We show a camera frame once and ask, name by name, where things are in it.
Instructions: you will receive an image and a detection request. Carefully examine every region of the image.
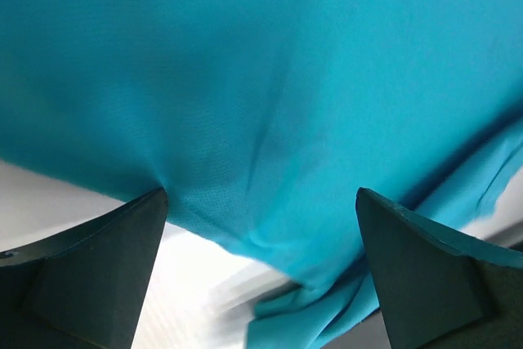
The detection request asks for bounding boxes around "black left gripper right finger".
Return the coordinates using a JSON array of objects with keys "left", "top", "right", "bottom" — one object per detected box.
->
[{"left": 355, "top": 188, "right": 522, "bottom": 348}]

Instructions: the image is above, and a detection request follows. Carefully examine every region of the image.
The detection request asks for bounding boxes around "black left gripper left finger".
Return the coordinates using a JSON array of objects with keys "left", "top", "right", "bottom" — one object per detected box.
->
[{"left": 1, "top": 189, "right": 168, "bottom": 349}]

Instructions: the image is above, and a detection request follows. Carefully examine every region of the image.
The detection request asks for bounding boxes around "teal t shirt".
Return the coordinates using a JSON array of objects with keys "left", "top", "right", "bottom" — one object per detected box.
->
[{"left": 1, "top": 0, "right": 522, "bottom": 348}]

